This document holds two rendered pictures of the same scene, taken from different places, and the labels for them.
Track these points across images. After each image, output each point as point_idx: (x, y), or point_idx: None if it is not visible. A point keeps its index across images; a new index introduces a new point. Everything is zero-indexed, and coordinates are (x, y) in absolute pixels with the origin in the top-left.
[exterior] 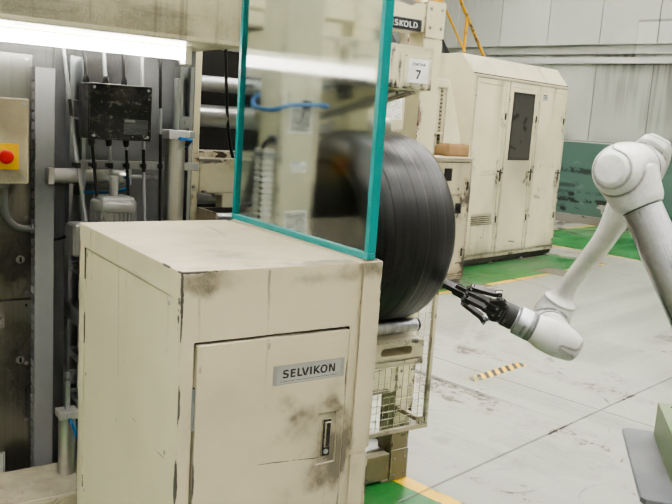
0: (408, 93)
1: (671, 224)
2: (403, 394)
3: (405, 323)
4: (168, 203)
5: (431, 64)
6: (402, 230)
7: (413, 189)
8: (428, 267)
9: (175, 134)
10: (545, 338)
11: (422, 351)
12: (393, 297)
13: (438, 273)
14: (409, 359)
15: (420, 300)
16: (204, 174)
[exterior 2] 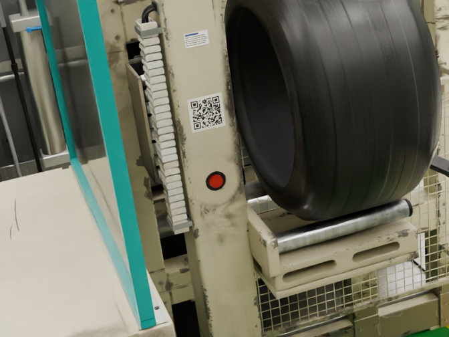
0: None
1: None
2: (440, 242)
3: (387, 212)
4: (35, 111)
5: None
6: (345, 118)
7: (360, 52)
8: (397, 156)
9: (21, 25)
10: None
11: (416, 245)
12: (351, 198)
13: (415, 158)
14: (397, 257)
15: (397, 190)
16: (129, 18)
